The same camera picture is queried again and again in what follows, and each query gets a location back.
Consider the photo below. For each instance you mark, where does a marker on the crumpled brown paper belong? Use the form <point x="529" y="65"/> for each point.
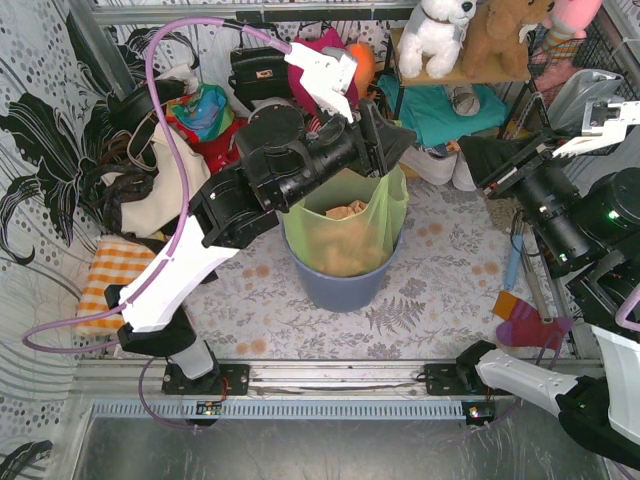
<point x="345" y="211"/>

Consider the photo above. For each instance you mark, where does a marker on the green trash bag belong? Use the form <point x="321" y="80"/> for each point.
<point x="358" y="244"/>

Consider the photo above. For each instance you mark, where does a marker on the brown teddy bear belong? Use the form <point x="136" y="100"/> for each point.
<point x="495" y="30"/>

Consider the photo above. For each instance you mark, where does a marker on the pink plush toy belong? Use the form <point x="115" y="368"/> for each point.
<point x="567" y="22"/>

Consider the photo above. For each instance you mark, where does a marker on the orange checkered cloth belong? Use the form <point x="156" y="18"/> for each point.
<point x="116" y="262"/>

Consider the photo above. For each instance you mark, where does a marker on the striped colourful sock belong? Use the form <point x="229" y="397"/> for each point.
<point x="522" y="325"/>

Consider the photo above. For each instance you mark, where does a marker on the wooden metal shelf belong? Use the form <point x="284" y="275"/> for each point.
<point x="393" y="83"/>

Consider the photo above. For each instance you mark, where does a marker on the orange plush toy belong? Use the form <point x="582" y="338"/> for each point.
<point x="365" y="70"/>

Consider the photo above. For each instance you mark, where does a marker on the magenta cloth bag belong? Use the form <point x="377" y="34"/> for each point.
<point x="328" y="38"/>

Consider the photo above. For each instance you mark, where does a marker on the white plush dog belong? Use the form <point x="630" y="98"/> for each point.
<point x="432" y="38"/>

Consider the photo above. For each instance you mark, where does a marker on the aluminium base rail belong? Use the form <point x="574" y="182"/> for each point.
<point x="287" y="389"/>

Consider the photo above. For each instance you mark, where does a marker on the silver foil pouch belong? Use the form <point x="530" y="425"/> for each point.
<point x="567" y="109"/>

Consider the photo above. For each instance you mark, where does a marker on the teal folded clothes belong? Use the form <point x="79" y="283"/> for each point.
<point x="428" y="112"/>

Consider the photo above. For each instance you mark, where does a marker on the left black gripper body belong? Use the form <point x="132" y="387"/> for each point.
<point x="371" y="141"/>

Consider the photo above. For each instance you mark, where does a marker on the blue trash bin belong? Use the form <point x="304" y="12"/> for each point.
<point x="342" y="294"/>

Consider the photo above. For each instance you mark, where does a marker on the black wire basket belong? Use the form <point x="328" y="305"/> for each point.
<point x="551" y="70"/>

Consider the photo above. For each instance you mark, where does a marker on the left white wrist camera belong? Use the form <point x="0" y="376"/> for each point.
<point x="326" y="76"/>

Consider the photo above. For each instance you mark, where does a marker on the colourful printed bag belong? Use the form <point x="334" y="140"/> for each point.
<point x="202" y="116"/>

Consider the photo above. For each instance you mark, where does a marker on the black leather handbag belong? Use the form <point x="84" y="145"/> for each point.
<point x="258" y="74"/>

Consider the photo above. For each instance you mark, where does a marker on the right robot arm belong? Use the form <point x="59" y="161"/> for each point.
<point x="594" y="237"/>

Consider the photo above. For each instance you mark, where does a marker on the cream canvas tote bag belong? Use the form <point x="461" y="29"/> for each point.
<point x="140" y="202"/>

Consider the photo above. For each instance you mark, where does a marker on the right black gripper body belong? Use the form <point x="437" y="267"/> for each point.
<point x="507" y="167"/>

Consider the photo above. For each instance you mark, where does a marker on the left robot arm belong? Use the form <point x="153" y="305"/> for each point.
<point x="280" y="163"/>

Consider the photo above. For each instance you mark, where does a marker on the white sneaker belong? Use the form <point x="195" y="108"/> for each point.
<point x="461" y="176"/>

